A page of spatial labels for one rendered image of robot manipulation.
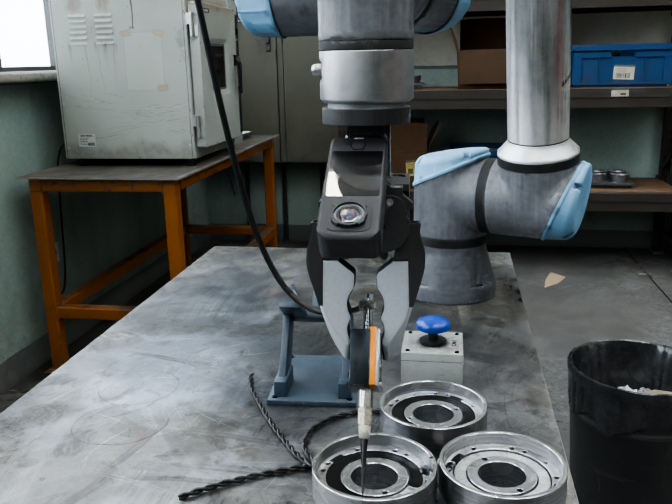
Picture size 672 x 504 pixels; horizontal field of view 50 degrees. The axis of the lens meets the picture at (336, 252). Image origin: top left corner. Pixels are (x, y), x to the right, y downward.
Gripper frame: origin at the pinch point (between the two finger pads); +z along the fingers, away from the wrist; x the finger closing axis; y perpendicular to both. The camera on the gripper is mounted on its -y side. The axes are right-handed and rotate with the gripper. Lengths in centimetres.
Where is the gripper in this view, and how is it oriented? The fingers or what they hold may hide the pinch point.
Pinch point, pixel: (366, 347)
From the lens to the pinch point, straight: 61.7
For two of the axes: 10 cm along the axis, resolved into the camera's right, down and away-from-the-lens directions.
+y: 1.1, -2.6, 9.6
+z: 0.2, 9.7, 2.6
